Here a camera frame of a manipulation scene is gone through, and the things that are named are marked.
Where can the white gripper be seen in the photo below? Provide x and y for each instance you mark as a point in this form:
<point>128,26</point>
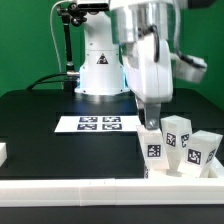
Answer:
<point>150,81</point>

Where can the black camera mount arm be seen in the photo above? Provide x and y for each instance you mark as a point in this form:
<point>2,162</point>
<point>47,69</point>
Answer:
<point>70,15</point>

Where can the white obstacle wall frame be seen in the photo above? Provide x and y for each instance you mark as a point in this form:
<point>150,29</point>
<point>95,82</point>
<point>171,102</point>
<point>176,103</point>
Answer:
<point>96,192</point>

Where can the white round stool seat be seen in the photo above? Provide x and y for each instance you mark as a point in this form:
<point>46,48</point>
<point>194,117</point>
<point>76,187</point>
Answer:
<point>164,173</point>

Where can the white sheet with markers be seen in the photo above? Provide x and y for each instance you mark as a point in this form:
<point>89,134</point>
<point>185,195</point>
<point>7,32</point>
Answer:
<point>75,124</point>

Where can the white block at left edge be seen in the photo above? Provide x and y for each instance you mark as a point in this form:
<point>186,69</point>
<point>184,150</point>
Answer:
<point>3,153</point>

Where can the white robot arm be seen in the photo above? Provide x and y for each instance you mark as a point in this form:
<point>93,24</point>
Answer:
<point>111,24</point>

